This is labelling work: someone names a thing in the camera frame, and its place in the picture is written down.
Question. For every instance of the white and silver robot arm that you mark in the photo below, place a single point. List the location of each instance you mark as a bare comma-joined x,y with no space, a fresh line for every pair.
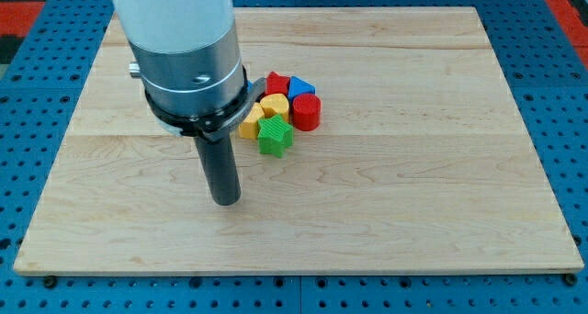
188,58

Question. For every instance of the green star block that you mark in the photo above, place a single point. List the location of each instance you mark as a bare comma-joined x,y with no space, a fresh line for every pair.
275,136

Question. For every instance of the red star block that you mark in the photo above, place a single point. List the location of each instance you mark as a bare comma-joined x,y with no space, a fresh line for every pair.
277,84

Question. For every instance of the red cylinder block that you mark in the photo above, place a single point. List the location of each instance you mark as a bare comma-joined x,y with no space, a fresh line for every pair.
307,110

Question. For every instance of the yellow heart block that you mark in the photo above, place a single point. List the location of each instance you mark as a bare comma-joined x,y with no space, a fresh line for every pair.
275,104

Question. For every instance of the yellow pentagon block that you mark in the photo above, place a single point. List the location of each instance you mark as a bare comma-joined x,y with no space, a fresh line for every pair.
249,128

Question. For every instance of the blue triangle block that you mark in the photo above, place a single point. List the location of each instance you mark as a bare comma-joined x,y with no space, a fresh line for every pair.
298,86

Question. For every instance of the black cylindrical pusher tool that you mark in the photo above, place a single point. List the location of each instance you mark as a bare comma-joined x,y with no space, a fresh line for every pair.
219,167

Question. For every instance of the wooden board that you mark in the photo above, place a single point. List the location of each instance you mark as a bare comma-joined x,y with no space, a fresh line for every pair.
422,164

